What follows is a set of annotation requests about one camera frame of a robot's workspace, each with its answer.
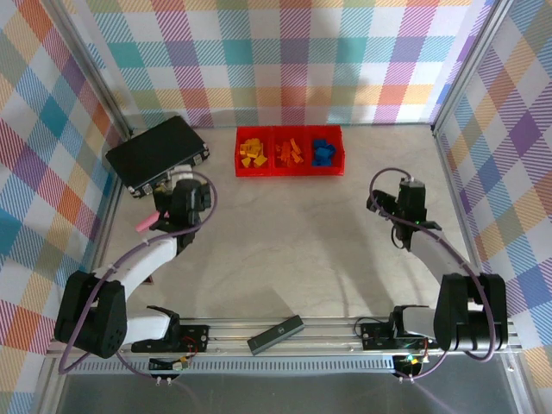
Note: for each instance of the small orange lego brick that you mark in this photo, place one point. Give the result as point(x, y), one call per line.
point(280, 148)

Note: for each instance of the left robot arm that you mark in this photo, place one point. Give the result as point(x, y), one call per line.
point(146, 259)

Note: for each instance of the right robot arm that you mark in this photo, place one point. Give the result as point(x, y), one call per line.
point(431, 254)

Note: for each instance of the pink rectangular block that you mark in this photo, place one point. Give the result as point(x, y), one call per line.
point(146, 222)

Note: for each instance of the black hard case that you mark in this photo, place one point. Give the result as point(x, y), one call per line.
point(151, 151)

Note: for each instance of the red plastic bin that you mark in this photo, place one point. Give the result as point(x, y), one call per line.
point(254, 172)
point(289, 172)
point(325, 172)

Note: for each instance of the black rectangular device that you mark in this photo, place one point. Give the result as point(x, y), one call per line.
point(276, 334)

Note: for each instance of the perforated metal strip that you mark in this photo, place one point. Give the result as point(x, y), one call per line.
point(280, 366)

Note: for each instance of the grey metal panel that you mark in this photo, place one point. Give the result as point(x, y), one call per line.
point(280, 397)

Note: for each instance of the aluminium side rail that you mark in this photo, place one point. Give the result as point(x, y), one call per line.
point(110, 202)
point(465, 224)

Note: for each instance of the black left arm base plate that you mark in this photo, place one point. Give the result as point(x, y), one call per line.
point(196, 336)

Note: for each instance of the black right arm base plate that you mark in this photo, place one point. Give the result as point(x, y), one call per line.
point(375, 336)

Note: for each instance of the aluminium frame post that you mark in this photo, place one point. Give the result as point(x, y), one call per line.
point(470, 64)
point(92, 73)

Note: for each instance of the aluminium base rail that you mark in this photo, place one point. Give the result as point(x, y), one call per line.
point(328, 334)

